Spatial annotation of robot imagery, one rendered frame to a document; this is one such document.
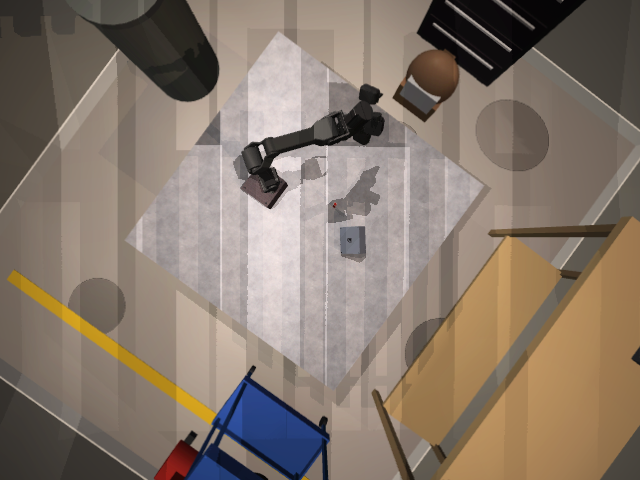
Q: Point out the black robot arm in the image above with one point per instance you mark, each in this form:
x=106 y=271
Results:
x=323 y=132

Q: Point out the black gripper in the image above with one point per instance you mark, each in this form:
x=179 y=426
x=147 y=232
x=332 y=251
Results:
x=371 y=95

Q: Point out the dark grey sloped panel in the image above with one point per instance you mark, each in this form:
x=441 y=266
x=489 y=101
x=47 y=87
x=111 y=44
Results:
x=352 y=240

